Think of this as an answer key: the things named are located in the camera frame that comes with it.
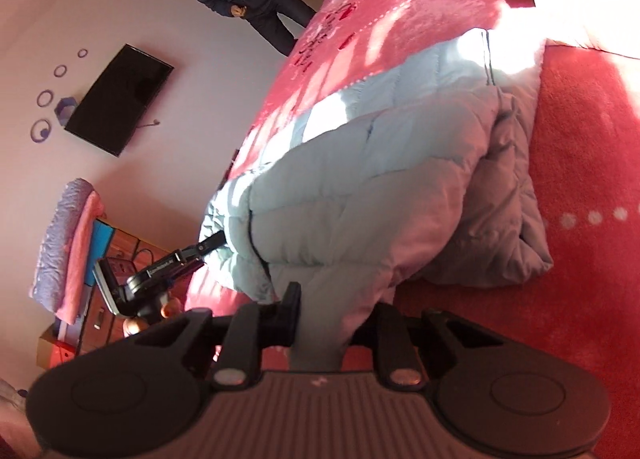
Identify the light blue down jacket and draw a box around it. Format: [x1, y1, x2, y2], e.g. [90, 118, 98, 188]
[201, 29, 552, 371]

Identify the wooden cabinet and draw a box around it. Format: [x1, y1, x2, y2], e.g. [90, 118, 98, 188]
[34, 217, 191, 371]

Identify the purple folded blanket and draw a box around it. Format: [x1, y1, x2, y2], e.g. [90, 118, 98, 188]
[29, 178, 94, 313]

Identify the red heart print bed blanket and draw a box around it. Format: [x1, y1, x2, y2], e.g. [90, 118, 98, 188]
[190, 0, 639, 458]

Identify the black wall television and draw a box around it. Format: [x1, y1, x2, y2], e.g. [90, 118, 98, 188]
[64, 44, 174, 156]

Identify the purple hexagon wall shelf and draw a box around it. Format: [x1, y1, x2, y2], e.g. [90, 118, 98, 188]
[54, 97, 78, 127]

